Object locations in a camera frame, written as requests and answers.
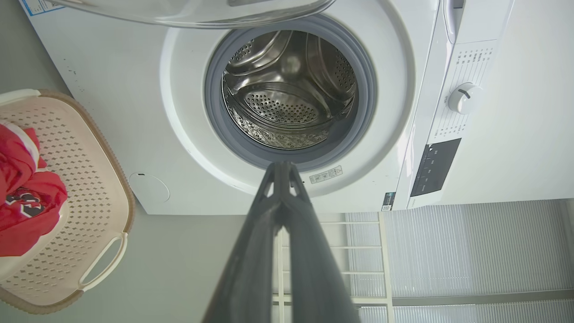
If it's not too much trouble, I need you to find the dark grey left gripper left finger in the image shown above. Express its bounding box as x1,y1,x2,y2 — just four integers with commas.
202,162,287,323

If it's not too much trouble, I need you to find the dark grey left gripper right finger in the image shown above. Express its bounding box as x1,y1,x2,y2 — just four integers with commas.
281,162,361,323

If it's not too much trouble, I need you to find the round black glass washer door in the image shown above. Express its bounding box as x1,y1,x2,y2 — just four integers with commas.
49,0,337,30

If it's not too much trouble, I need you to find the white front-load washing machine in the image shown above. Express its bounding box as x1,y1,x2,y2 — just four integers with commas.
18,0,516,216

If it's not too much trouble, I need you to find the white metal rack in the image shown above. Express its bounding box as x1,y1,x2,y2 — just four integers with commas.
271,212,395,323

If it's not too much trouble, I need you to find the white warning label sticker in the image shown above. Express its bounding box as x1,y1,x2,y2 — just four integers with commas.
309,166,344,184

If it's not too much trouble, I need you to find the round white filter cover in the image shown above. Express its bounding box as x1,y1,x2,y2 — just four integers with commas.
129,172,170,203

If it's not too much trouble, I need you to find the steel perforated washer drum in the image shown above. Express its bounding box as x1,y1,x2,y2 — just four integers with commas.
222,31,358,150

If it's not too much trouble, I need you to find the black display panel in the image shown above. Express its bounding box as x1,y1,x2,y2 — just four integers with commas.
409,138,462,197

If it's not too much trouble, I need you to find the ribbed white partition panel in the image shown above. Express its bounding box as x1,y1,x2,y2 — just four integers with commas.
345,200,574,323

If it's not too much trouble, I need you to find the cream plastic laundry basket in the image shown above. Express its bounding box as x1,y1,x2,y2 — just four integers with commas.
0,89,136,314

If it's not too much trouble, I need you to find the white control knob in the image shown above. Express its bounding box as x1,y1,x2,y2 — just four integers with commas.
448,82,484,115

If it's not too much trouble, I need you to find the red jersey garment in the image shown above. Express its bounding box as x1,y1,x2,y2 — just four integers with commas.
0,123,68,257

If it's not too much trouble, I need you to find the white detergent drawer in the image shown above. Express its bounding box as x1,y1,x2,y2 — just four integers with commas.
443,0,465,44

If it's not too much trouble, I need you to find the blue energy label sticker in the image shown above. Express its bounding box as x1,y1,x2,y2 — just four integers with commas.
20,0,65,17

